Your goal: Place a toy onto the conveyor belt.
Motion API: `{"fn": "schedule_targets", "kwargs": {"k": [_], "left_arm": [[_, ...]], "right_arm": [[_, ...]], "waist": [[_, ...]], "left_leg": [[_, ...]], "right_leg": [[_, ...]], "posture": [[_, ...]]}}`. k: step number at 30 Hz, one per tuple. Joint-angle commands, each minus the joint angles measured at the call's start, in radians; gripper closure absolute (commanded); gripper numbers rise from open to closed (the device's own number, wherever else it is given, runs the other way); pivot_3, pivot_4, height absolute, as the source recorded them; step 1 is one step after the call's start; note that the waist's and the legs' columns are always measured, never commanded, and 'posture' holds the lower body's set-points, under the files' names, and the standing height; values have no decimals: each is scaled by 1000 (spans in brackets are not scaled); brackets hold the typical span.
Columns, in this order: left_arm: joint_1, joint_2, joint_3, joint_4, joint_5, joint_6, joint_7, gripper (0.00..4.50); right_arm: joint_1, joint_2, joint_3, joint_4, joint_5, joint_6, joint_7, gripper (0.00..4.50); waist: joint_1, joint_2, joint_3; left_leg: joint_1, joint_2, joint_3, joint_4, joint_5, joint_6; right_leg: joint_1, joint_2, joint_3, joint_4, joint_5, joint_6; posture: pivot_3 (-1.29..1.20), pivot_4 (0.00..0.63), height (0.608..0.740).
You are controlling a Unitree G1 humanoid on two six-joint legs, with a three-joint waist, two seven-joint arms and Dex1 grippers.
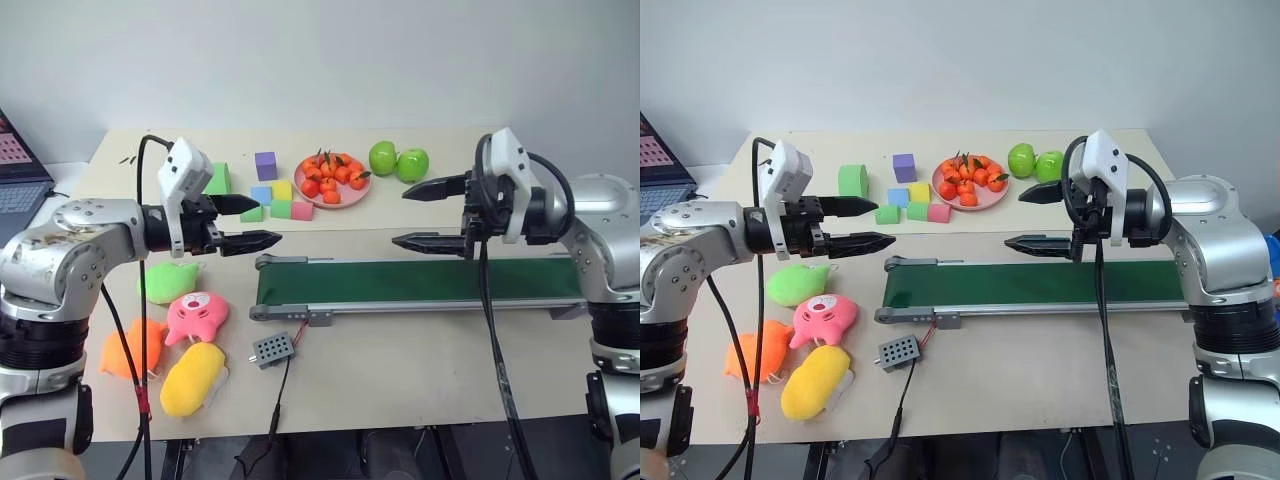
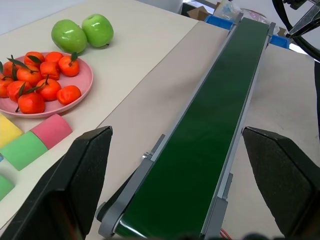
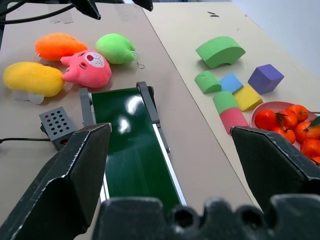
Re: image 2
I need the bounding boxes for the pink round plate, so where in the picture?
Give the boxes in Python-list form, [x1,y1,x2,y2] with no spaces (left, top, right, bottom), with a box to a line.
[0,51,94,118]

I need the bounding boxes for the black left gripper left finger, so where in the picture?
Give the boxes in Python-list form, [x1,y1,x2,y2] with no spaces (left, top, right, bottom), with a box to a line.
[0,125,114,240]

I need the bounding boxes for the pink rolled towel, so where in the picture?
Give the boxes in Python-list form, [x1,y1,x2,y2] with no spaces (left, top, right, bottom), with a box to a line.
[29,113,74,150]

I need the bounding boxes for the pink plastic bag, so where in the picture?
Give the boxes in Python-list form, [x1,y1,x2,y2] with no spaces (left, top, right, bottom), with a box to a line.
[241,8,270,25]

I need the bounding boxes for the brown cardboard box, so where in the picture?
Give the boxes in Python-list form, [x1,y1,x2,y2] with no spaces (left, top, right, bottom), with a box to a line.
[186,6,218,21]

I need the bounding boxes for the green conveyor belt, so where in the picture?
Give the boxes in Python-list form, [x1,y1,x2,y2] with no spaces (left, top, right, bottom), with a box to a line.
[96,11,277,240]

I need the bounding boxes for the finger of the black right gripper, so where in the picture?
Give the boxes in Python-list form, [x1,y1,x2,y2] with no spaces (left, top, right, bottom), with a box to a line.
[285,4,320,39]

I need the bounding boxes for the yellow rolled towel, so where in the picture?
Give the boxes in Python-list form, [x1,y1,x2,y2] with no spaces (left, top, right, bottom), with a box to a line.
[0,113,25,150]

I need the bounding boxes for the orange tangerine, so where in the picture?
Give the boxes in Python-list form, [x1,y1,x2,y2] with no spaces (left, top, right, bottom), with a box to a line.
[36,74,62,102]
[0,74,14,98]
[16,64,43,87]
[23,51,46,67]
[1,61,21,78]
[44,51,64,64]
[15,92,46,115]
[6,80,33,103]
[58,52,81,77]
[56,85,82,106]
[39,61,61,81]

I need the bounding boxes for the blue plastic bin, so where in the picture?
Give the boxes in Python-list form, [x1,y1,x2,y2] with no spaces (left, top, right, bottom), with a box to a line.
[204,14,291,50]

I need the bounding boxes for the clear plastic bag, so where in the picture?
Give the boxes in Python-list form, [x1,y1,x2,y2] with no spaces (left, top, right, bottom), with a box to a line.
[214,0,245,22]

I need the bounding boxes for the red wire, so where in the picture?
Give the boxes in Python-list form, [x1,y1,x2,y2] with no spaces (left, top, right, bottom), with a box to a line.
[218,227,233,240]

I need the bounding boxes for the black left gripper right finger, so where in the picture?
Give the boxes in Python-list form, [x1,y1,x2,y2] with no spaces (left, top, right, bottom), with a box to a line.
[241,125,320,240]

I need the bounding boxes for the green rolled towel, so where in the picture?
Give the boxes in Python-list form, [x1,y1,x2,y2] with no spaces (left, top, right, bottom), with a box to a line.
[0,173,16,202]
[0,131,49,172]

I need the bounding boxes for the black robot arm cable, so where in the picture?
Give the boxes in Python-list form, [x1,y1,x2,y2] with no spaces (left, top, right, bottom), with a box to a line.
[271,0,320,62]

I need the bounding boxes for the green apple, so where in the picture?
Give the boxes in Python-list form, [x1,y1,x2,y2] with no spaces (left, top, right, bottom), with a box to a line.
[81,13,115,48]
[51,19,88,55]

